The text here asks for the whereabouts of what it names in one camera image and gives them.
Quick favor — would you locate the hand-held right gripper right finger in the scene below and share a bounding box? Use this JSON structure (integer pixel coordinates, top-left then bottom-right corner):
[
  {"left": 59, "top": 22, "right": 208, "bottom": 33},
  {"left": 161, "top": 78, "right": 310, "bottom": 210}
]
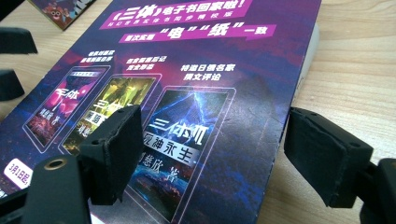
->
[{"left": 283, "top": 106, "right": 375, "bottom": 209}]

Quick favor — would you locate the light blue hardcover picture book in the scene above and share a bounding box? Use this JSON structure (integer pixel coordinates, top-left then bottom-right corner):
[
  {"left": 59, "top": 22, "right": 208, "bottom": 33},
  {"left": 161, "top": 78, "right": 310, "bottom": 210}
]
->
[{"left": 27, "top": 0, "right": 97, "bottom": 31}]

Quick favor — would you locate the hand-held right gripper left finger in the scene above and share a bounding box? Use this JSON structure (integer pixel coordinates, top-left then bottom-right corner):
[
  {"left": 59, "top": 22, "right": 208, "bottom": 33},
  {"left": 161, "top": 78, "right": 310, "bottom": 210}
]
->
[{"left": 78, "top": 105, "right": 144, "bottom": 206}]

